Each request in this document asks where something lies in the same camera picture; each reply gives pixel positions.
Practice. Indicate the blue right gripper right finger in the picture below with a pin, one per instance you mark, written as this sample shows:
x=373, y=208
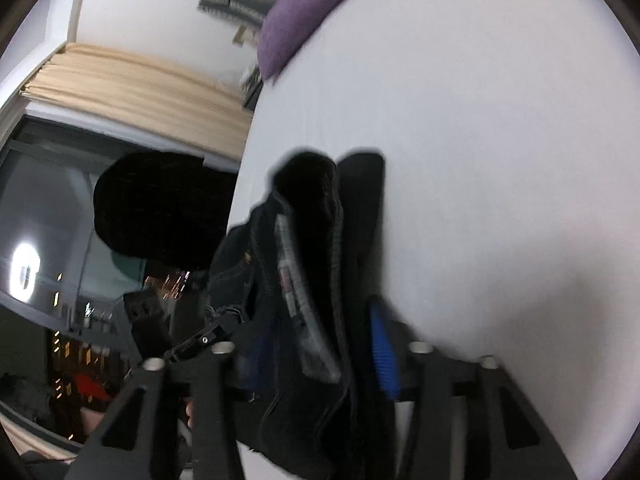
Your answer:
x=384, y=354

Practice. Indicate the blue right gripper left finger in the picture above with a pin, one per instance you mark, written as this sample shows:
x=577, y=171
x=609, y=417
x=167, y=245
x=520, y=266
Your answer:
x=254, y=356

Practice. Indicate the black denim pants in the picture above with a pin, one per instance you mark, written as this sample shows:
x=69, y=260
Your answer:
x=299, y=261

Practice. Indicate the person's left hand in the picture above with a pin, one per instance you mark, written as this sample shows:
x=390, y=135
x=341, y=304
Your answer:
x=189, y=413

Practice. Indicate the dark window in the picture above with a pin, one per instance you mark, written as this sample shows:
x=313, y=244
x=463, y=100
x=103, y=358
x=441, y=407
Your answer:
x=62, y=354

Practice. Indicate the black hanging clothes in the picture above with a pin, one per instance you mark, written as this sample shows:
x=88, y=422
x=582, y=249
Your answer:
x=166, y=208

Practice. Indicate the beige curtain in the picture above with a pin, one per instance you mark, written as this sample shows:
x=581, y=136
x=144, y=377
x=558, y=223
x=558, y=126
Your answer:
x=146, y=93

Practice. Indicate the dark nightstand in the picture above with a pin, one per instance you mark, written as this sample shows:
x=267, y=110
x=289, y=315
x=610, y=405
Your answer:
x=251, y=86

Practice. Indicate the purple pillow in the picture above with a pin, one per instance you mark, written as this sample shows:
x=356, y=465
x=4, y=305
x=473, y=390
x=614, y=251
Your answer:
x=287, y=26

